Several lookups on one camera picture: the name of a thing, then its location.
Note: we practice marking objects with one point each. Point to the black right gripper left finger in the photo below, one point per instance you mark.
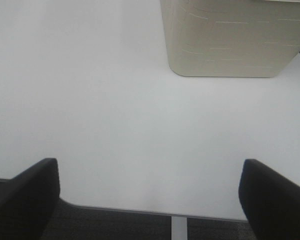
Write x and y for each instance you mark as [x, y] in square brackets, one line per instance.
[28, 201]

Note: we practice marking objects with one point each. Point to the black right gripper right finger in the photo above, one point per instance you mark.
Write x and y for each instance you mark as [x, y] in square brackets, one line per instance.
[270, 202]

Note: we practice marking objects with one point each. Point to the white table leg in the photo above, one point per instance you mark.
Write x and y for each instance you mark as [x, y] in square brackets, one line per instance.
[179, 228]

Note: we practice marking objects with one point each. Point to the beige plastic bin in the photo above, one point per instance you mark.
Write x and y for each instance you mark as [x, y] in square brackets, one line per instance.
[230, 38]

